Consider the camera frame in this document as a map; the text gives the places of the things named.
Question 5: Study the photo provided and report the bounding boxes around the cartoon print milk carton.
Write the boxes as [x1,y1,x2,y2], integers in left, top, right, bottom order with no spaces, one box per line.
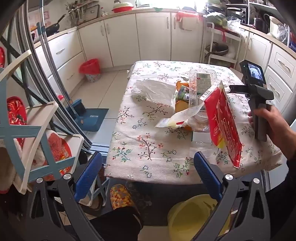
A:
[174,84,191,103]

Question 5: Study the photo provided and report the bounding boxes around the floral tablecloth table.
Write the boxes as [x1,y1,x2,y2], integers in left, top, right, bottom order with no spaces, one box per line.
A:
[104,60,289,186]

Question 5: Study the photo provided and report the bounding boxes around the grey metal rail bundle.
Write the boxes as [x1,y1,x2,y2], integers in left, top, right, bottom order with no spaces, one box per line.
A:
[14,0,109,154]

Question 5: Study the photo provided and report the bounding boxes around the row of red house shoes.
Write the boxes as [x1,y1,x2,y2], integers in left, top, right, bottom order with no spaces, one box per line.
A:
[0,46,77,193]

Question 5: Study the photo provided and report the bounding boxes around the red and beige hanging bag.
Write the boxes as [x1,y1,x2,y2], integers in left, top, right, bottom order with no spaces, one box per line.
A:
[175,10,204,32]

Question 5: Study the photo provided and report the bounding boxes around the white plastic bag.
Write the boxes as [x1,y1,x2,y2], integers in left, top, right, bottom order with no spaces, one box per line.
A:
[131,79,176,106]

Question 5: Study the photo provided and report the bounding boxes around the black frying pan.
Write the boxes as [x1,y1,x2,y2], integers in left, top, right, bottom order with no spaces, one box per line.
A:
[45,14,66,35]

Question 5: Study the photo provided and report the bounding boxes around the black pot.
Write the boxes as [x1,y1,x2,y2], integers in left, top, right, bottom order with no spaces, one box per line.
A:
[253,14,270,33]

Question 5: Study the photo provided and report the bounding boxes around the red bowl with lid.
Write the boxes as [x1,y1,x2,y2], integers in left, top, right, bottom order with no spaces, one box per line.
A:
[112,1,134,13]

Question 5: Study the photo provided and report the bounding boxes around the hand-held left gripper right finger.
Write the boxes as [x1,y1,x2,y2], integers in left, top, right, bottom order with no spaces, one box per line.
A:
[193,152,287,241]

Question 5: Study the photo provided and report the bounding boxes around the person's left leg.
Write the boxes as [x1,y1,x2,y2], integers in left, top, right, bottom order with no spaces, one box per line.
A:
[88,205,144,241]

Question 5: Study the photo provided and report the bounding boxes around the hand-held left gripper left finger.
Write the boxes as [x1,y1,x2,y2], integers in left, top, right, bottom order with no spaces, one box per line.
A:
[7,152,104,241]

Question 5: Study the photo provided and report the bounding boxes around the colourful knitted slipper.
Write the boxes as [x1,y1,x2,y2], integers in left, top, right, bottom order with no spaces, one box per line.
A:
[110,184,136,210]

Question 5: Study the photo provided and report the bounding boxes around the red-lined waste bin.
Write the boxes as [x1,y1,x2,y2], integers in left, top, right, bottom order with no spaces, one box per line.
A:
[79,59,102,82]

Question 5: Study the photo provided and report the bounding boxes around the black wok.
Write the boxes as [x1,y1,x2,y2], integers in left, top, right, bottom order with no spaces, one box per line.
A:
[206,42,229,56]

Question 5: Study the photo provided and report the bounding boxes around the yellow plastic basin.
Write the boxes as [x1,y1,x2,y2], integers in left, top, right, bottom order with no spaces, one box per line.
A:
[167,194,232,241]

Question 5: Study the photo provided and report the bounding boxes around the white kettle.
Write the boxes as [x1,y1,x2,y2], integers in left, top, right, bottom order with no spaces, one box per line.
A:
[268,15,287,39]

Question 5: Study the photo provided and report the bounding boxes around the kitchen utensil rack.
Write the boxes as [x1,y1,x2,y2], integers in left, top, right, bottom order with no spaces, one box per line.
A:
[66,0,97,24]

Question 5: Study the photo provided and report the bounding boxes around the white kitchen base cabinets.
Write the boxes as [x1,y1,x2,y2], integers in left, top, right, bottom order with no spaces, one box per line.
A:
[32,10,296,109]

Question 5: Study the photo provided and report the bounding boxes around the blue dustpan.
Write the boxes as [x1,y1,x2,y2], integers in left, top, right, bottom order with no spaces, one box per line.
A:
[76,108,110,132]

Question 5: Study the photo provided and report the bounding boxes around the bagged green vegetables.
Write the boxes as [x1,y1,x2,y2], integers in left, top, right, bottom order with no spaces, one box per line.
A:
[205,11,241,29]

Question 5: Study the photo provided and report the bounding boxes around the person's right hand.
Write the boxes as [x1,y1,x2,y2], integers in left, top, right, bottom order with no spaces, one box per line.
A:
[248,107,292,149]

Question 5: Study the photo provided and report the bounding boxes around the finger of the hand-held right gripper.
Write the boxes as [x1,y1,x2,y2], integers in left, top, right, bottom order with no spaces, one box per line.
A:
[229,85,250,94]

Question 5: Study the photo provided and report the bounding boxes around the red snack packet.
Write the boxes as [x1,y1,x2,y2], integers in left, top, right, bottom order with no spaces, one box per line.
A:
[200,80,243,168]

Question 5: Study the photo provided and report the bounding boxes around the black countertop oven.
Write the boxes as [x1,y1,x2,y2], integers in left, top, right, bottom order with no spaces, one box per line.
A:
[225,2,249,24]

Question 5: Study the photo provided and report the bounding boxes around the clear plastic wrapper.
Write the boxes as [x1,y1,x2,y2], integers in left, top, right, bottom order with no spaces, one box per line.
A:
[155,103,206,129]

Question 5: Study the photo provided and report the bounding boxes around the clear plastic clamshell container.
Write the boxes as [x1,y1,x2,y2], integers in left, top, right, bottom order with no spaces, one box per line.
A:
[188,69,223,133]

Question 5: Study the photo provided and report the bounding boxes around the crumpled clear plastic bag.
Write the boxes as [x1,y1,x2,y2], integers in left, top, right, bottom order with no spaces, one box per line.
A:
[275,23,290,44]

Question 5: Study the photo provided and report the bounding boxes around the white rolling cart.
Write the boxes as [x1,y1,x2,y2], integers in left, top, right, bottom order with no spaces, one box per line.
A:
[200,22,242,69]

